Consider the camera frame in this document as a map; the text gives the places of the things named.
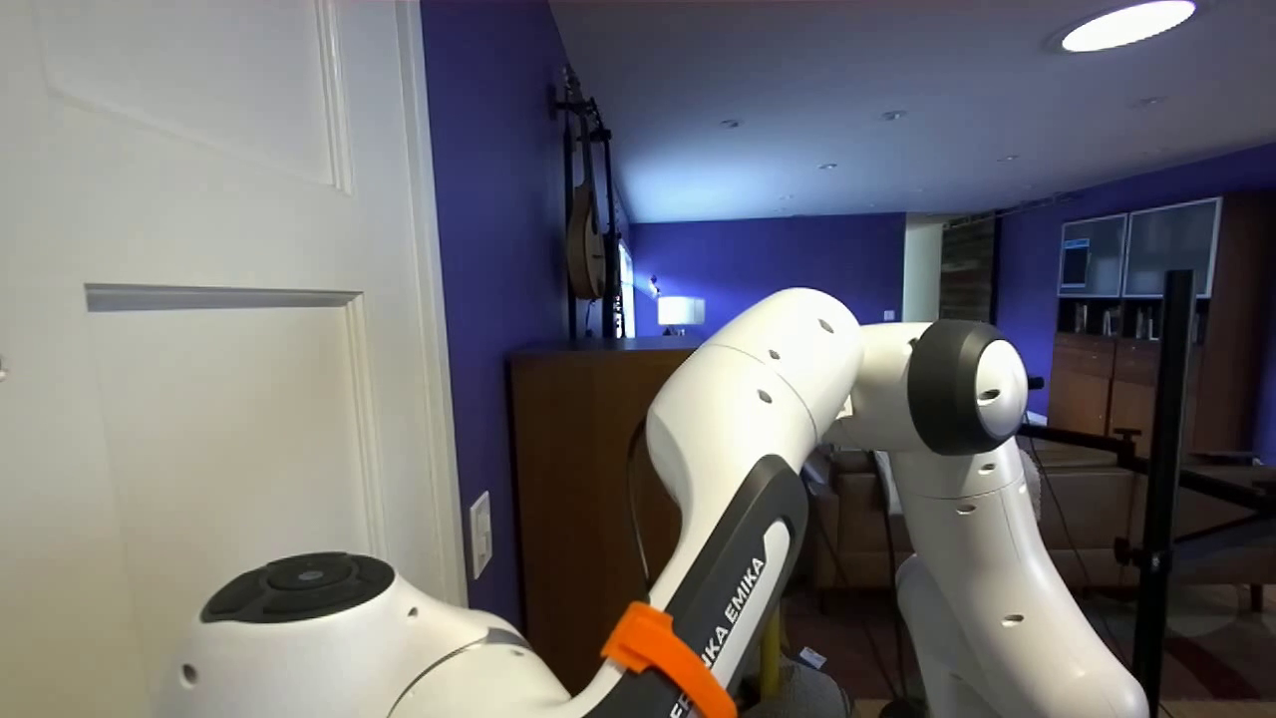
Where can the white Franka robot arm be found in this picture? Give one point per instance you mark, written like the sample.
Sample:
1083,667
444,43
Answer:
823,441

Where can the white panelled door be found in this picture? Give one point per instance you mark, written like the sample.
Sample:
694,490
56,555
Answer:
202,333

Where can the glowing table lamp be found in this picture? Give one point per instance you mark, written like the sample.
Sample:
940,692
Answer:
679,312

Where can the wooden mandolin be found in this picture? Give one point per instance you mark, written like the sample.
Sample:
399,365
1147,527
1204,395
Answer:
585,241

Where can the brown wooden cabinet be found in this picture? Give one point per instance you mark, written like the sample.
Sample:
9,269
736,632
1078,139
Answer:
578,504

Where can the black vertical pole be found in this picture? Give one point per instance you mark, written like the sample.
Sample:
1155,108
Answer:
1156,504

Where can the round ceiling light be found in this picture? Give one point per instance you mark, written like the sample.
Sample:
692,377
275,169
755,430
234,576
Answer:
1124,20

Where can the white light switch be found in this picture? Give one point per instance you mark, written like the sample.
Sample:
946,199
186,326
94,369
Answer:
478,535

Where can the glass fronted wall cabinet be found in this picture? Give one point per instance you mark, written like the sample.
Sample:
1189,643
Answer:
1140,245

